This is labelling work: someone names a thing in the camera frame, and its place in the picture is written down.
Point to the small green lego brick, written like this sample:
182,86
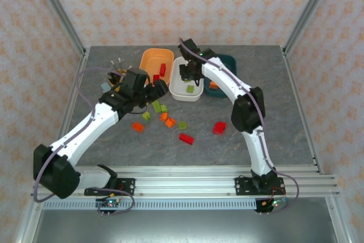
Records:
182,125
146,115
190,89
164,108

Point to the yellow pen cup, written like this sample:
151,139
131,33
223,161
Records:
122,70

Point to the aluminium frame post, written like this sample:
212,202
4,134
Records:
307,12
60,12

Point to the light blue eraser block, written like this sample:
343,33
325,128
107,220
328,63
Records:
105,86

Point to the red lego brick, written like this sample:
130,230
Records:
156,78
186,139
162,69

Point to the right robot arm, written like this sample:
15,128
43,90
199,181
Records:
221,75

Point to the chunky red lego block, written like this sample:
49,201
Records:
219,128

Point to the orange plastic container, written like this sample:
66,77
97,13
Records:
150,61

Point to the white plastic container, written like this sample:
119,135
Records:
182,95

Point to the dark teal plastic container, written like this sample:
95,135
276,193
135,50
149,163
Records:
229,60

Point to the thin grey metal-tipped pen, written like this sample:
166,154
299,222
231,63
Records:
114,66
120,64

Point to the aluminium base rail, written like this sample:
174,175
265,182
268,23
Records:
185,180

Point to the orange wedge lego piece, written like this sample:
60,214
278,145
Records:
213,85

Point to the small orange lego brick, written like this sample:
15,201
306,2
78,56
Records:
163,116

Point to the black marker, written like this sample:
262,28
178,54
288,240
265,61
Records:
111,75

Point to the aluminium frame leg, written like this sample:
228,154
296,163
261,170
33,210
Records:
28,220
339,220

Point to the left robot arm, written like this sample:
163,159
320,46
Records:
85,129

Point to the aluminium table side rail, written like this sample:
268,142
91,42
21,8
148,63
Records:
295,83
75,83

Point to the small circuit board with LEDs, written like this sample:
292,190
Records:
273,203
109,203

